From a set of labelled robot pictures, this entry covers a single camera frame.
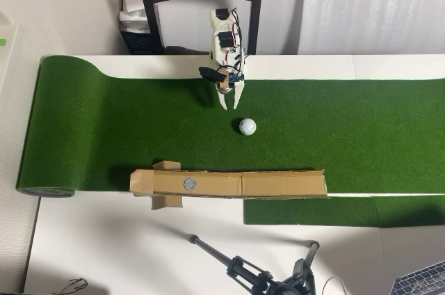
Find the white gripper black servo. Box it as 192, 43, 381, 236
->
198, 56, 248, 111

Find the white golf ball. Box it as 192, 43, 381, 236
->
238, 118, 257, 136

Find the brown cardboard ramp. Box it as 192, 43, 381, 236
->
129, 160, 331, 212

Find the dark blue box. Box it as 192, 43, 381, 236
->
120, 29, 164, 55

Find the long green turf mat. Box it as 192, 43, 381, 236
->
16, 54, 445, 200

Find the white curtain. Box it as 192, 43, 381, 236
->
298, 0, 445, 55

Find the black tripod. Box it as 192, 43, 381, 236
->
187, 234, 321, 295

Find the white plastic container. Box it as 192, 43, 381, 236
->
0, 13, 27, 101

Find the laptop keyboard corner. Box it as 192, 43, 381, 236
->
389, 262, 445, 295

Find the blue board wrist camera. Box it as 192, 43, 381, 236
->
218, 69, 245, 88

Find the thin white cable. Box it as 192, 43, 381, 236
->
321, 276, 347, 295

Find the thin black wire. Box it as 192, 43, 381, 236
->
57, 277, 88, 294

